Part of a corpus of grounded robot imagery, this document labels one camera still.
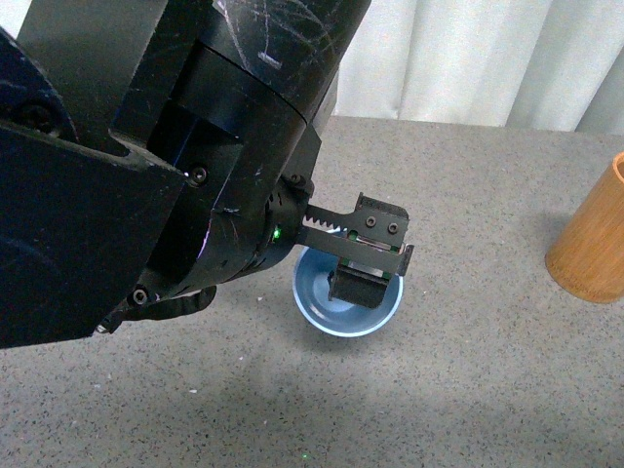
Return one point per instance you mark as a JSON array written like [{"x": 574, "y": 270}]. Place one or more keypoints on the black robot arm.
[{"x": 154, "y": 150}]

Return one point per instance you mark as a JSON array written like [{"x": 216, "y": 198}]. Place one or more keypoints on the white pleated curtain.
[{"x": 549, "y": 65}]

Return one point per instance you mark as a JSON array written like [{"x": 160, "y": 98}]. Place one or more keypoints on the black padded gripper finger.
[{"x": 357, "y": 287}]

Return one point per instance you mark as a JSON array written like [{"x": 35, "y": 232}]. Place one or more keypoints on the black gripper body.
[{"x": 204, "y": 245}]

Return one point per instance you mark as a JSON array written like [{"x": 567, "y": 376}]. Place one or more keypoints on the light blue plastic cup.
[{"x": 311, "y": 291}]

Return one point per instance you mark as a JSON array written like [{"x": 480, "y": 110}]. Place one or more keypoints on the bamboo chopstick holder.
[{"x": 587, "y": 258}]

